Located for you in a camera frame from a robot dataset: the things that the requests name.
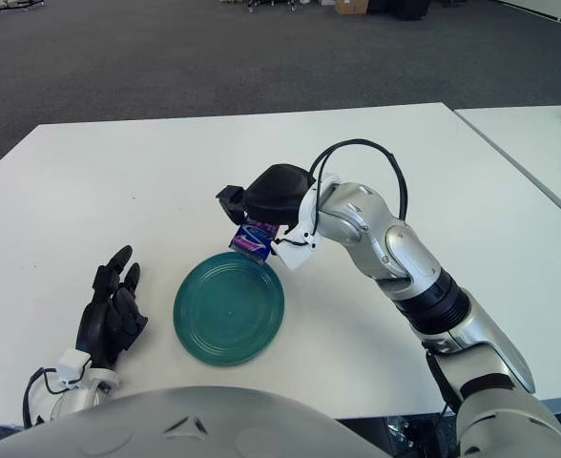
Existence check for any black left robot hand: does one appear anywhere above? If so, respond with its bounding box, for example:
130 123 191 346
74 245 149 368

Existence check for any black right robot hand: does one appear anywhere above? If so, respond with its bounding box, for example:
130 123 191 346
215 163 318 225

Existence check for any purple gum box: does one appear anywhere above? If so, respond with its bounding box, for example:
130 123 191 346
229 219 278 266

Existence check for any green round plate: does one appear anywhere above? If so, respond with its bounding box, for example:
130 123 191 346
173 251 286 367

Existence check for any grey robot torso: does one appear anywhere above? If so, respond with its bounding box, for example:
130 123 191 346
0 386 391 458

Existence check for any brown cardboard box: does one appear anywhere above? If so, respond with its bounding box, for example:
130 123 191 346
333 0 370 14

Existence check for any black case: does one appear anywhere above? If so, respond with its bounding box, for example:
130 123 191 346
365 0 432 21

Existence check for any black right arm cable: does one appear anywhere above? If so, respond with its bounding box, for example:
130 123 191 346
308 138 409 220

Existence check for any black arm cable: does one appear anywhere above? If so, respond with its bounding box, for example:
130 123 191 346
21 364 94 428
308 138 409 220

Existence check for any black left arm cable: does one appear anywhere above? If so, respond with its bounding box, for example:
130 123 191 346
21 364 94 428

